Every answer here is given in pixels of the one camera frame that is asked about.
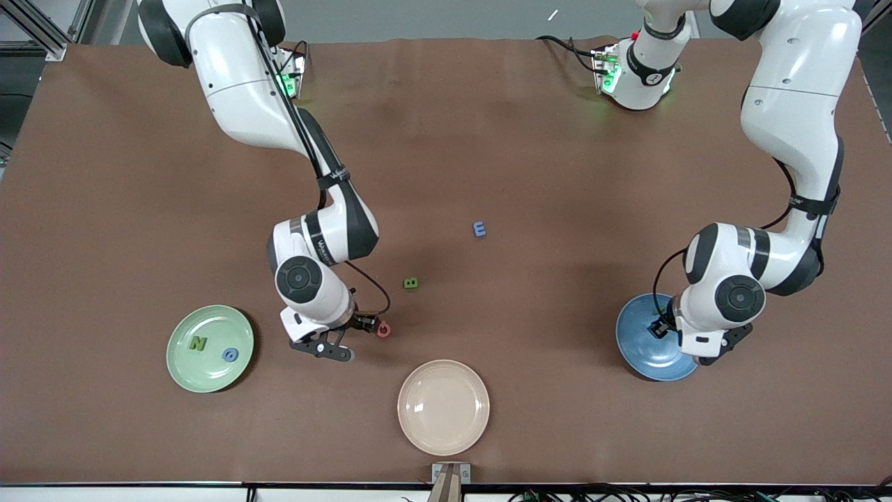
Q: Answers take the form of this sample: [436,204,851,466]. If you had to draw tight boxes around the blue plate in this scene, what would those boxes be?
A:
[616,293,700,382]

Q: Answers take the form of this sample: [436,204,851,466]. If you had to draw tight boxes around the beige plate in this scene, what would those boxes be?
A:
[397,359,491,457]

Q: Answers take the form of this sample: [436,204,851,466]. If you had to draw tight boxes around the green plate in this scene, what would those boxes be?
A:
[166,305,255,393]

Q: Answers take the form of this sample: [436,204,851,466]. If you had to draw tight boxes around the brown table cloth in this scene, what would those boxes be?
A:
[0,35,892,487]

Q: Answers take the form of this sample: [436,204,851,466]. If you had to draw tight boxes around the white table ledge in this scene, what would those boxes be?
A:
[0,483,892,502]

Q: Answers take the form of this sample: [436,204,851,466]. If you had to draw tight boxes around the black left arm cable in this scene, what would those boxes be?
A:
[652,157,799,328]

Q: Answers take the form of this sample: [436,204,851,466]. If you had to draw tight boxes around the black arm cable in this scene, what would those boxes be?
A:
[237,0,391,318]
[652,157,799,328]

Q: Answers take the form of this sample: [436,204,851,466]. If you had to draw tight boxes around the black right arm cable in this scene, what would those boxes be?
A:
[237,0,391,318]

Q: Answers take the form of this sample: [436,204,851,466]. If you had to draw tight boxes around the metal bracket with brown post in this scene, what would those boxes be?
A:
[426,462,472,502]

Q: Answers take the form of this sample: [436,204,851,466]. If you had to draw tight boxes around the black right base cable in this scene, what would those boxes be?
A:
[275,39,309,79]

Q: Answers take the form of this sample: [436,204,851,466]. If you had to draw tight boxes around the black base cable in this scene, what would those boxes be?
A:
[535,33,601,74]
[275,39,309,79]

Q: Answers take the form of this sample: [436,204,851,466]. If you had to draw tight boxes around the black left base cable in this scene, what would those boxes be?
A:
[535,33,601,74]

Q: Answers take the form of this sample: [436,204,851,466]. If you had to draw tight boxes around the aluminium frame post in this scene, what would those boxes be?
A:
[0,0,70,62]
[862,0,892,34]

